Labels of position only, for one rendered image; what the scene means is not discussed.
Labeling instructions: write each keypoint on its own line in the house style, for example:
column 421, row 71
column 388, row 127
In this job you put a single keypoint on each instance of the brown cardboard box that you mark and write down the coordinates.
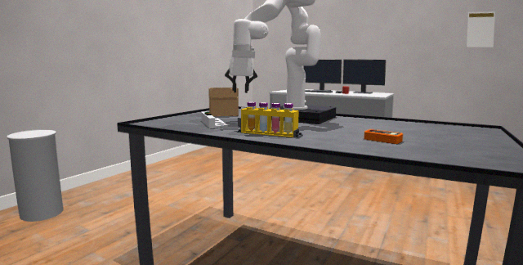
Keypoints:
column 224, row 102

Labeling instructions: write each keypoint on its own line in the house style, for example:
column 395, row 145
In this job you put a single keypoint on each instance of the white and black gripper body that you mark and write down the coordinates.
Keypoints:
column 241, row 66

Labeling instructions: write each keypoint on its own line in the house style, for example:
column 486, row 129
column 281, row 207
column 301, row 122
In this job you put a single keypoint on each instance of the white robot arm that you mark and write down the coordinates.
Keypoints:
column 254, row 27

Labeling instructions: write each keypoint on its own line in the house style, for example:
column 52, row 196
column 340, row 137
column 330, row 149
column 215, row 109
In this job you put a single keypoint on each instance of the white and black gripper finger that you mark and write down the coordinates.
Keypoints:
column 231, row 79
column 248, row 80

